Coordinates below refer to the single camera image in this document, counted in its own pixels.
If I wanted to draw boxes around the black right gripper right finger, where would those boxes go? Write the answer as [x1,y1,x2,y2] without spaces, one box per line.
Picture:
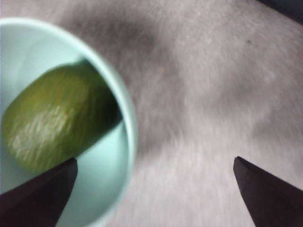
[232,156,303,227]

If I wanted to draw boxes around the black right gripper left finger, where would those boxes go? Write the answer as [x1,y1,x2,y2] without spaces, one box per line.
[0,158,79,227]

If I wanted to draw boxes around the green avocado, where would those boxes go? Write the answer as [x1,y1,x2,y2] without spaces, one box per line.
[1,61,123,175]

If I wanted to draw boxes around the teal ceramic bowl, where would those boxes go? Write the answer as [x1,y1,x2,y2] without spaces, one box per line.
[0,17,138,227]

